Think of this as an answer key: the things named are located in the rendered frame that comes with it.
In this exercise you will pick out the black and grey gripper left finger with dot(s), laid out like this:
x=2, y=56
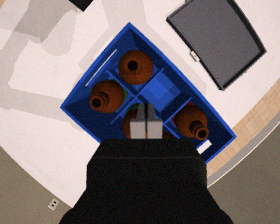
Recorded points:
x=137, y=125

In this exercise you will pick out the blue divided crate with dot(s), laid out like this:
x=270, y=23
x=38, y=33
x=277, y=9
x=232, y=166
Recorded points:
x=169, y=91

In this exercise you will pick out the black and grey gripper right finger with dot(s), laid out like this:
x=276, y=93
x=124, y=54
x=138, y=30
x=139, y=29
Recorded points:
x=153, y=125

